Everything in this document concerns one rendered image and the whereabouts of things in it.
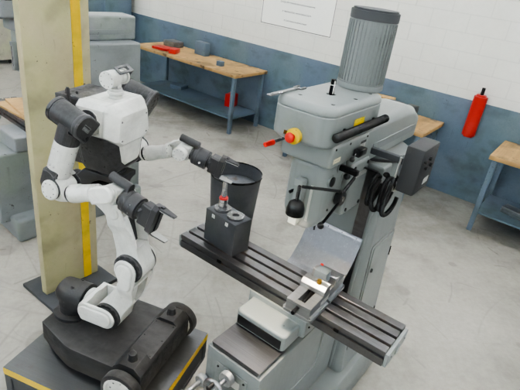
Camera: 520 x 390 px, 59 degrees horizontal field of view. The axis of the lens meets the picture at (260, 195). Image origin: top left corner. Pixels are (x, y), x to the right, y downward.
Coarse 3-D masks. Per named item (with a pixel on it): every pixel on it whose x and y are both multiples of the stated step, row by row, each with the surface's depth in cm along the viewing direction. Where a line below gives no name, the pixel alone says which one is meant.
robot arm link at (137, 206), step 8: (128, 200) 161; (136, 200) 161; (144, 200) 164; (128, 208) 160; (136, 208) 161; (144, 208) 160; (152, 208) 159; (160, 208) 159; (128, 216) 163; (136, 216) 162; (144, 216) 161; (152, 216) 159; (160, 216) 163; (144, 224) 162; (152, 224) 161
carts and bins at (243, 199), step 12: (228, 168) 433; (240, 168) 434; (252, 168) 429; (216, 180) 398; (240, 180) 426; (252, 180) 429; (216, 192) 403; (228, 192) 396; (240, 192) 396; (252, 192) 403; (240, 204) 403; (252, 204) 413; (252, 216) 425
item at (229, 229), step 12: (216, 204) 241; (228, 204) 242; (216, 216) 235; (228, 216) 232; (240, 216) 233; (216, 228) 238; (228, 228) 231; (240, 228) 230; (216, 240) 240; (228, 240) 233; (240, 240) 235; (228, 252) 235; (240, 252) 239
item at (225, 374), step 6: (222, 372) 203; (228, 372) 203; (210, 378) 196; (222, 378) 203; (228, 378) 201; (204, 384) 199; (210, 384) 193; (216, 384) 194; (222, 384) 200; (228, 384) 202
